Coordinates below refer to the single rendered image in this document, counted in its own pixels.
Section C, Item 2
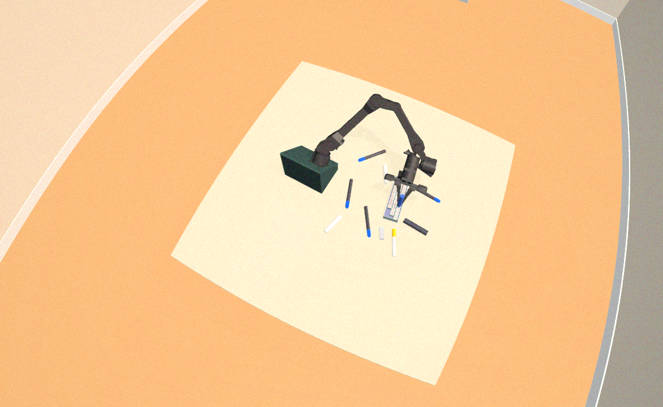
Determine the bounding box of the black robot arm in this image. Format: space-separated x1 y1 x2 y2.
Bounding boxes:
309 93 437 175

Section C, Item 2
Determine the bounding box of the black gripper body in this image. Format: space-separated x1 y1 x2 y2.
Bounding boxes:
384 165 428 193

